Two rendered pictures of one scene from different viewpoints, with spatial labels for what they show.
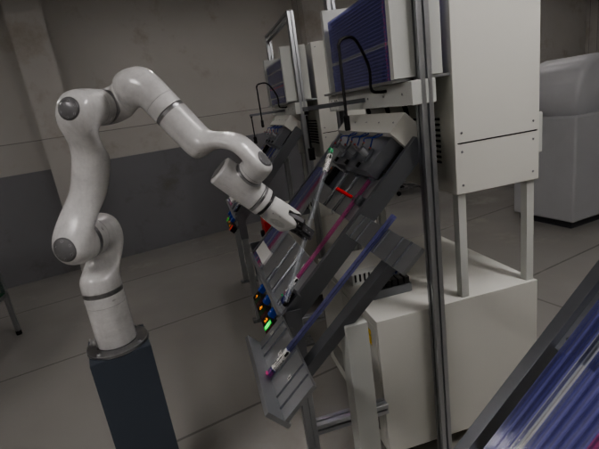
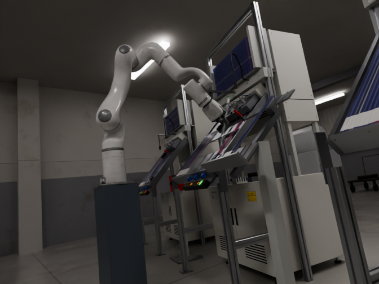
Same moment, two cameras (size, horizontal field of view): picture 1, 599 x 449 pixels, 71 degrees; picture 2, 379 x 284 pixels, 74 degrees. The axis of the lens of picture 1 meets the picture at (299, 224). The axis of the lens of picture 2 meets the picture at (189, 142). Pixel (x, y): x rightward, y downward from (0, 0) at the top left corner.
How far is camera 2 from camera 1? 0.91 m
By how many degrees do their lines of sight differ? 29
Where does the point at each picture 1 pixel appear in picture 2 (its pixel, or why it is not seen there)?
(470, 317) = (304, 187)
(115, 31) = (74, 111)
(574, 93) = (311, 140)
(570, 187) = not seen: hidden behind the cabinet
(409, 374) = not seen: hidden behind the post
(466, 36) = (280, 58)
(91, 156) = (126, 75)
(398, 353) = not seen: hidden behind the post
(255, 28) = (147, 119)
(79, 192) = (116, 92)
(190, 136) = (176, 67)
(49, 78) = (32, 128)
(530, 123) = (310, 96)
